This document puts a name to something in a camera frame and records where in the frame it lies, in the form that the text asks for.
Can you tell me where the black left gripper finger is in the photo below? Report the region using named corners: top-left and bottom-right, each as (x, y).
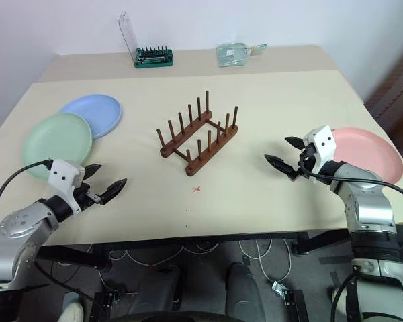
top-left (84, 163), bottom-right (103, 179)
top-left (99, 178), bottom-right (128, 206)

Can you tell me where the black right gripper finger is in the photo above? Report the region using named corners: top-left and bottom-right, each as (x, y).
top-left (263, 154), bottom-right (296, 176)
top-left (284, 136), bottom-right (306, 150)

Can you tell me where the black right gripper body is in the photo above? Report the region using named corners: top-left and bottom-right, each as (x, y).
top-left (288, 143), bottom-right (319, 182)

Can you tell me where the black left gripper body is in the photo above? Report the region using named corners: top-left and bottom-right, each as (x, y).
top-left (73, 180), bottom-right (103, 211)

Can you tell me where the wooden dish rack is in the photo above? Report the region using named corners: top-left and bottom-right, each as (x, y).
top-left (156, 90), bottom-right (239, 177)

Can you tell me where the green plate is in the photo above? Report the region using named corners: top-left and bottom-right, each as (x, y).
top-left (21, 113), bottom-right (93, 180)

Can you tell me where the blue plate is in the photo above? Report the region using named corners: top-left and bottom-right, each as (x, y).
top-left (60, 94), bottom-right (123, 140)

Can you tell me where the pink plate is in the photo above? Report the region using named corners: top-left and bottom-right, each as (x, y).
top-left (330, 127), bottom-right (403, 184)

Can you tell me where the clear plastic bag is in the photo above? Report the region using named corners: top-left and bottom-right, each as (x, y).
top-left (216, 42), bottom-right (268, 68)

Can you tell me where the dark wooden cabinet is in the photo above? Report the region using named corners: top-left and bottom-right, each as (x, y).
top-left (363, 39), bottom-right (403, 158)

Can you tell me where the green screwdriver bit set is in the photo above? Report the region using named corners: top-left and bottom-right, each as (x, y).
top-left (133, 45), bottom-right (175, 70)

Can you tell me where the dark rounded robot foot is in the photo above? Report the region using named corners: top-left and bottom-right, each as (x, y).
top-left (225, 262), bottom-right (263, 319)

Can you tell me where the clear plastic case lid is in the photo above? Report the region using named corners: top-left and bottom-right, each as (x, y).
top-left (117, 11), bottom-right (139, 63)

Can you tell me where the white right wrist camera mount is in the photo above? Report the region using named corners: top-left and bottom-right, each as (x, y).
top-left (303, 125), bottom-right (337, 184)

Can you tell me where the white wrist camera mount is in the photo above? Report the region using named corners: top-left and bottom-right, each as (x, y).
top-left (47, 159), bottom-right (87, 214)
top-left (303, 125), bottom-right (337, 184)

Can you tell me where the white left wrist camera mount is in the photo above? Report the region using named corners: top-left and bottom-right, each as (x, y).
top-left (47, 159), bottom-right (87, 214)

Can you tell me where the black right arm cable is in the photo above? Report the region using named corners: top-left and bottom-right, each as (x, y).
top-left (297, 157), bottom-right (403, 251)

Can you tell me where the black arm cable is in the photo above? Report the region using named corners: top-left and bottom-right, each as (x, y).
top-left (0, 160), bottom-right (54, 248)
top-left (297, 157), bottom-right (403, 251)

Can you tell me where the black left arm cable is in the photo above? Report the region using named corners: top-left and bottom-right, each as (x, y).
top-left (0, 160), bottom-right (54, 248)

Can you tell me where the black table frame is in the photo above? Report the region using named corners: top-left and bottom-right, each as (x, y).
top-left (36, 231), bottom-right (353, 272)

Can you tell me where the white floor cable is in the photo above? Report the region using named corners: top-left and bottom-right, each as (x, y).
top-left (99, 238), bottom-right (293, 286)

